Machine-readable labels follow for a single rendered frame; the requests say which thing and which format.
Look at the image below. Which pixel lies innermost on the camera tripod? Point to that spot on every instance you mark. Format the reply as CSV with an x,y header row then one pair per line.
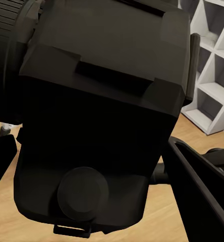
x,y
6,129

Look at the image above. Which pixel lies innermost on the digital camera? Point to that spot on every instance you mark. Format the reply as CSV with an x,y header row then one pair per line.
x,y
98,86

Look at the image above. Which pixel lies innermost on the bookcase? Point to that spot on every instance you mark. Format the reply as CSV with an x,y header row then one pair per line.
x,y
205,83

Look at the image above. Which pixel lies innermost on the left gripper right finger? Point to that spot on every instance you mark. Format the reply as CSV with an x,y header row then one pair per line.
x,y
198,187

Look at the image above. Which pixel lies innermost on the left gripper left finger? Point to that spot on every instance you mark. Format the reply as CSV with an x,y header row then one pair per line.
x,y
8,150

